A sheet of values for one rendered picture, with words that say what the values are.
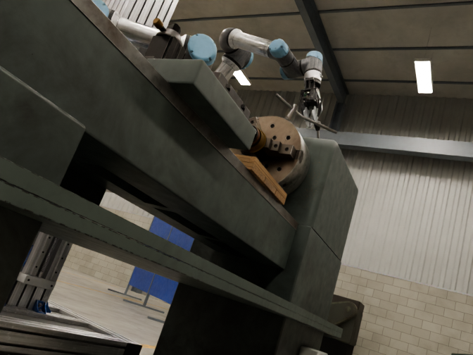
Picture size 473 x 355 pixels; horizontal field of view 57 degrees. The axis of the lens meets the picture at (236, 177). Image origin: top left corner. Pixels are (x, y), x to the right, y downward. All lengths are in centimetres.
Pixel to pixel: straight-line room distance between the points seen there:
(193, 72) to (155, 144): 16
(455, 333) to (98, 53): 1090
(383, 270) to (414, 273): 72
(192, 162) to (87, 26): 39
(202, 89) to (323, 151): 97
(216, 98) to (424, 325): 1063
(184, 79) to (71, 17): 25
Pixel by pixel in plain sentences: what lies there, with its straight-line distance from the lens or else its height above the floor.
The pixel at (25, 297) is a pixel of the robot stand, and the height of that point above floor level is 27.
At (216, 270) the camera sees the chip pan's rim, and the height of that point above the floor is 55.
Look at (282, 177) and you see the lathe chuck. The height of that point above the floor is 98.
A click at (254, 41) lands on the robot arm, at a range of 206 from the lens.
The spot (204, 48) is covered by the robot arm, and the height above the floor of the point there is 136.
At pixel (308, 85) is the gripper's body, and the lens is 191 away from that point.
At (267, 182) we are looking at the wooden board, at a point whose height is 87.
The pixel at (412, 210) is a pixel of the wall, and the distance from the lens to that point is 1203.
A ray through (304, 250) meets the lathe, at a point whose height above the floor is 77.
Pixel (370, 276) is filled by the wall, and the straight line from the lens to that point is 1164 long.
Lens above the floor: 49
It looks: 16 degrees up
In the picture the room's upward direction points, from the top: 19 degrees clockwise
